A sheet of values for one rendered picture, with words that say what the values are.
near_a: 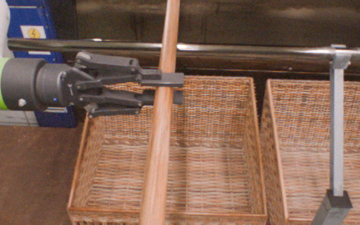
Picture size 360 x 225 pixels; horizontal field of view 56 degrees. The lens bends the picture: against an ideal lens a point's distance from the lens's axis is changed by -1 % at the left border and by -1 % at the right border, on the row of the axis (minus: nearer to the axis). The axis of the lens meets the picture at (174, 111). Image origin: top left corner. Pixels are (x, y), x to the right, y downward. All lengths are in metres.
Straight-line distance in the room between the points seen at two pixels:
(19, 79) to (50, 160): 0.78
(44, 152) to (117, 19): 0.58
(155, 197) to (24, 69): 0.31
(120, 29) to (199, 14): 0.26
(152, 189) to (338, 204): 0.46
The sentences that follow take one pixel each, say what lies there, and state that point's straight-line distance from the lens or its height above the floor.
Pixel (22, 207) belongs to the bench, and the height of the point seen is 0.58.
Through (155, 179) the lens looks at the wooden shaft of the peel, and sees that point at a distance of 0.43.
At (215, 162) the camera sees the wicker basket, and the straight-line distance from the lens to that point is 1.26.
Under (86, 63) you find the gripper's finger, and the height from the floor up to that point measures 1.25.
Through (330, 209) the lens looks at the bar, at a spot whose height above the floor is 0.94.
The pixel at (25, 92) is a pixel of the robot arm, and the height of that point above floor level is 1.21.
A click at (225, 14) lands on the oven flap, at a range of 1.14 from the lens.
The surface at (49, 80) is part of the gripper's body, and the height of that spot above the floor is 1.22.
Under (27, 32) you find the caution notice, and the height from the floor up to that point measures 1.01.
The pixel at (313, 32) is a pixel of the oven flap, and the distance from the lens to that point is 1.21.
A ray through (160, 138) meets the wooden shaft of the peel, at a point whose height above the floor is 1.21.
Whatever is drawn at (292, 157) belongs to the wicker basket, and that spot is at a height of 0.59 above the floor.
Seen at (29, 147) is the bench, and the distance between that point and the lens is 1.43.
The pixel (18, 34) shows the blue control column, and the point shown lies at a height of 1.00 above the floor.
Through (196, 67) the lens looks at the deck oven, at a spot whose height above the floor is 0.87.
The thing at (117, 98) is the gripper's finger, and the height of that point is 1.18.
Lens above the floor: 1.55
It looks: 41 degrees down
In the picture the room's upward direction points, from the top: straight up
